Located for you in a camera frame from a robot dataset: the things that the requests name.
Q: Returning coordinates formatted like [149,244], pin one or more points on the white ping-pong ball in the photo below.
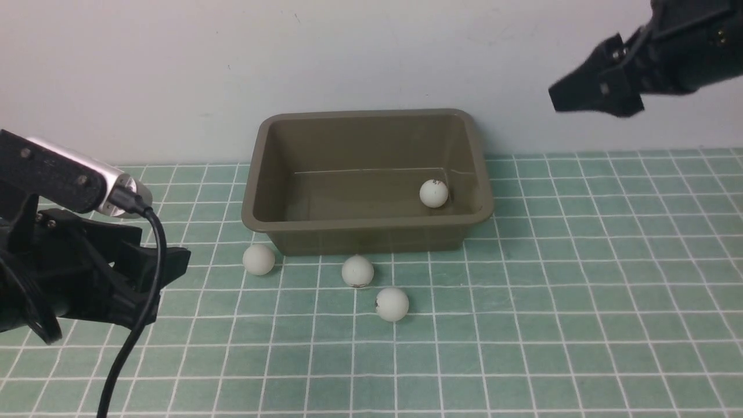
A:
[433,193]
[259,259]
[357,271]

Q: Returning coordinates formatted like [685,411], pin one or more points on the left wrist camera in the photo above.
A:
[69,179]

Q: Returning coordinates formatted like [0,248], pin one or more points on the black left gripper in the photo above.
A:
[52,267]

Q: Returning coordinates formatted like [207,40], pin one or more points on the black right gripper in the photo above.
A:
[686,45]

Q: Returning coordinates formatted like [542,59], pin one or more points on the white ping-pong ball DHS logo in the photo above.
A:
[391,304]

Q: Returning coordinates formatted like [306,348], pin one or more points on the brown plastic bin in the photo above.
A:
[347,182]

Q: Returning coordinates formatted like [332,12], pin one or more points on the green checkered tablecloth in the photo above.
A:
[605,285]

